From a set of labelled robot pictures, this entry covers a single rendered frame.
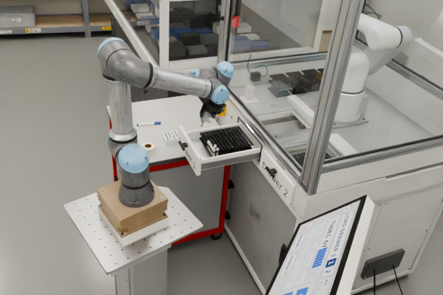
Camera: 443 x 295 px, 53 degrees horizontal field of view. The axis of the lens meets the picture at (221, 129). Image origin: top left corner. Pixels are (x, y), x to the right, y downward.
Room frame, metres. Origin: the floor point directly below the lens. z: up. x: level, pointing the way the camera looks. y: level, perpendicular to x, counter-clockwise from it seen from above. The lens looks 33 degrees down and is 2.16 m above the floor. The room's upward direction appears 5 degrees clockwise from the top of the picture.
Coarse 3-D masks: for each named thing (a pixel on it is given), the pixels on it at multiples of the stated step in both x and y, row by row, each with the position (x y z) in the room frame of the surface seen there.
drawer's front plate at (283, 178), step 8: (264, 152) 1.73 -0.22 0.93; (264, 160) 1.72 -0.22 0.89; (272, 160) 1.67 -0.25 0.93; (264, 168) 1.71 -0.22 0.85; (272, 168) 1.66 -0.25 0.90; (280, 168) 1.62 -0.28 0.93; (280, 176) 1.59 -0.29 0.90; (288, 176) 1.56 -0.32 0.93; (288, 184) 1.53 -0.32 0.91; (280, 192) 1.57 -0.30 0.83; (288, 192) 1.52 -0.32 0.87; (288, 200) 1.51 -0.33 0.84
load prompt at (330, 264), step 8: (344, 216) 1.10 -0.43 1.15; (352, 216) 1.08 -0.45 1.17; (344, 224) 1.06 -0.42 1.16; (336, 232) 1.03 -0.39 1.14; (344, 232) 1.01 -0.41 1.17; (336, 240) 0.99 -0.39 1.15; (344, 240) 0.96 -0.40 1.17; (336, 248) 0.95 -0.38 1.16; (328, 256) 0.93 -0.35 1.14; (336, 256) 0.91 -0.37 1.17; (328, 264) 0.89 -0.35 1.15; (336, 264) 0.87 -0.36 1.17; (328, 272) 0.85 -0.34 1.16
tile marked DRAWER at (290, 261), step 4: (288, 256) 1.05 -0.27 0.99; (292, 256) 1.04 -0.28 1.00; (296, 256) 1.02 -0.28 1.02; (288, 260) 1.03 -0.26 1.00; (292, 260) 1.01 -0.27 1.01; (284, 264) 1.02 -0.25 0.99; (288, 264) 1.00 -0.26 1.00; (292, 264) 0.99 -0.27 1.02; (284, 268) 0.99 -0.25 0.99; (288, 268) 0.98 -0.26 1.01; (284, 272) 0.97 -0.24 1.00; (288, 272) 0.96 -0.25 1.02
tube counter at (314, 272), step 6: (324, 240) 1.02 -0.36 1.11; (330, 240) 1.01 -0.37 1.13; (324, 246) 0.99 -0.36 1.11; (318, 252) 0.98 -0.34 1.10; (324, 252) 0.96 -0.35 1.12; (318, 258) 0.94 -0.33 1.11; (312, 264) 0.93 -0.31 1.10; (318, 264) 0.91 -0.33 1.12; (312, 270) 0.90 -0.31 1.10; (318, 270) 0.89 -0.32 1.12; (312, 276) 0.87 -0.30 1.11; (306, 282) 0.86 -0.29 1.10
